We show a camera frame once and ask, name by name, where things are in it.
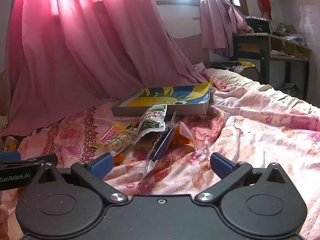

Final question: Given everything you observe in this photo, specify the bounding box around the lilac curtain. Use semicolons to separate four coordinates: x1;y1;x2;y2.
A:
199;0;253;57

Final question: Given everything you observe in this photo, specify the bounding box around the black box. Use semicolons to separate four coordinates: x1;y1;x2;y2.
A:
245;16;271;33

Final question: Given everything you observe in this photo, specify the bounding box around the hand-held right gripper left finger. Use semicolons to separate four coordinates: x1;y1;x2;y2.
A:
29;152;128;203

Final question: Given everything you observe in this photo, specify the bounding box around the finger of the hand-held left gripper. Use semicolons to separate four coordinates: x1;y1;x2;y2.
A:
0;151;22;164
0;154;58;168

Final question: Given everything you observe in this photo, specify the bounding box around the small white box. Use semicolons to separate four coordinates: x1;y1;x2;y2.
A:
284;82;299;95

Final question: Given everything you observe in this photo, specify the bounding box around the large pink curtain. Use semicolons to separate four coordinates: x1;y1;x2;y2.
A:
5;0;208;137

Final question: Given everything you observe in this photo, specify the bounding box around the cardboard box with yellow-blue lining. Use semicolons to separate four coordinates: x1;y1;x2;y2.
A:
111;79;214;118

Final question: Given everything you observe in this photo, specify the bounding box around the wooden desk with black frame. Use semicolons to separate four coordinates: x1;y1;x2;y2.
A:
232;32;312;100

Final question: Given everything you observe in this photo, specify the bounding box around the patterned handbag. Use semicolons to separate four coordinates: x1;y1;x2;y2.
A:
210;60;263;84

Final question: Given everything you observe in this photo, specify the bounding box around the rice cracker snack packet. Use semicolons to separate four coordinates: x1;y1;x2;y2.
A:
94;122;140;155

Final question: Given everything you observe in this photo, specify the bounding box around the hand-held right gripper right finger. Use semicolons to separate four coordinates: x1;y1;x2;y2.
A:
194;152;293;203

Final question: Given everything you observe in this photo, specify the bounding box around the pile of desk clutter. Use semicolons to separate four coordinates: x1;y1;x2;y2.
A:
271;22;305;45

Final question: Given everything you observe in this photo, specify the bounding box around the cream bed sheet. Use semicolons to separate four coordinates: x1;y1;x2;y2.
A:
225;71;300;100

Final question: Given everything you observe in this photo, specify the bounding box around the green white snack packet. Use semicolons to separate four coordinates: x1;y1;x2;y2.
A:
138;104;168;140

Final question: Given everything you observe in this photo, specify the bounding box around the pink floral blanket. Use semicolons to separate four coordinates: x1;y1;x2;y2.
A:
0;67;320;240

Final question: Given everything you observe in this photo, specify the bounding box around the yellow bag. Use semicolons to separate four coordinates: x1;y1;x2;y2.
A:
235;60;255;68

